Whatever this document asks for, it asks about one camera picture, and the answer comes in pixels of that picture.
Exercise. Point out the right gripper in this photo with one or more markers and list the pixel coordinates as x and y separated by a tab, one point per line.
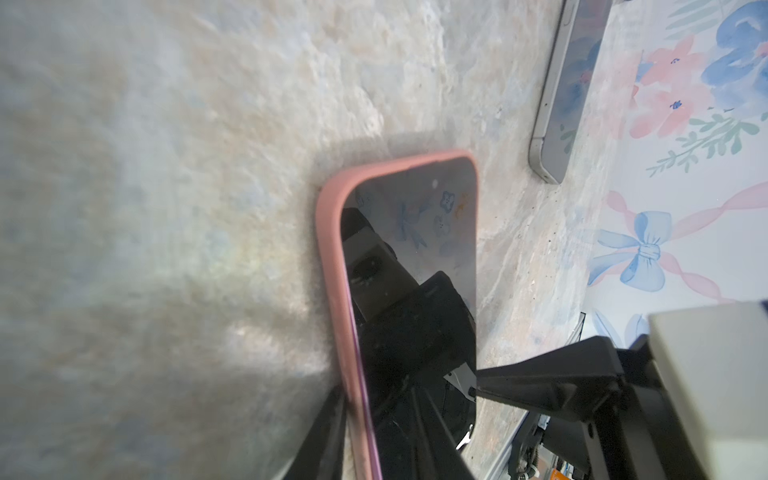
616	396

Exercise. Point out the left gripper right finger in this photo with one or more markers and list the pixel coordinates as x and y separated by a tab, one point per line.
433	454

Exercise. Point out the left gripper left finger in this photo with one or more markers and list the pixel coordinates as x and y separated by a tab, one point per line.
320	455

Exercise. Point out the pink phone case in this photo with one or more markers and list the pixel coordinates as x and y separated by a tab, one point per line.
327	220

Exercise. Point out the purple-edged black phone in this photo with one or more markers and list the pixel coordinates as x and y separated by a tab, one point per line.
409	242

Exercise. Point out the grey-edged black phone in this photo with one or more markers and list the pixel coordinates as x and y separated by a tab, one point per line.
573	59

